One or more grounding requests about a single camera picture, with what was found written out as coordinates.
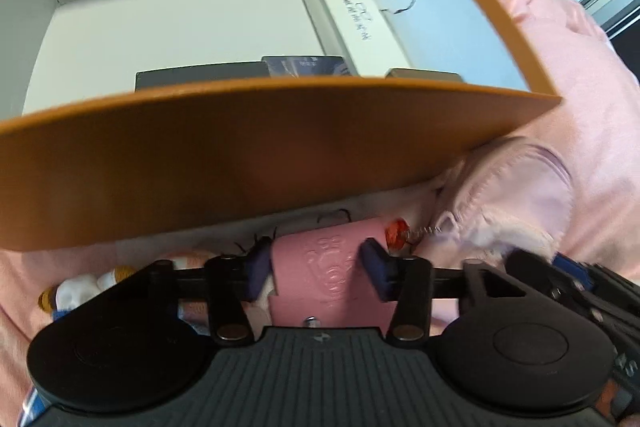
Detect blue-grey box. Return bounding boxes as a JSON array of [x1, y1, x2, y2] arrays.
[[261, 55, 351, 78]]

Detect long white box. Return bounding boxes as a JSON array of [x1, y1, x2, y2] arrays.
[[295, 0, 416, 78]]

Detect pink printed blanket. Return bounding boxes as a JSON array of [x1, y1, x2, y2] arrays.
[[0, 0, 640, 408]]

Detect orange cardboard box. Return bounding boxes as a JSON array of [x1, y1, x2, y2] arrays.
[[0, 0, 563, 253]]

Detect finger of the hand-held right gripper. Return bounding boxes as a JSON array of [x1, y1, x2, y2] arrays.
[[505, 249, 601, 308]]

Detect pink fabric pouch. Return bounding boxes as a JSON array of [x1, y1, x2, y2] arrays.
[[432, 137, 576, 260]]

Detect pink card wallet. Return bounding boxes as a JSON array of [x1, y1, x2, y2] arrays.
[[269, 217, 397, 329]]

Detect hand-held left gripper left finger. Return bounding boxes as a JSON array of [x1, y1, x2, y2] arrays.
[[135, 241, 273, 348]]

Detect black box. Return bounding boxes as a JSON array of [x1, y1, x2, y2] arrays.
[[135, 61, 268, 94]]

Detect red bead keychain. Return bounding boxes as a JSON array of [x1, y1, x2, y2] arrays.
[[384, 219, 451, 254]]

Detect white pink striped plush toy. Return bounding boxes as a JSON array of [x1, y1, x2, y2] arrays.
[[40, 252, 226, 323]]

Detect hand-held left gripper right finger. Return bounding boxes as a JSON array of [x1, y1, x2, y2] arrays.
[[359, 238, 531, 348]]

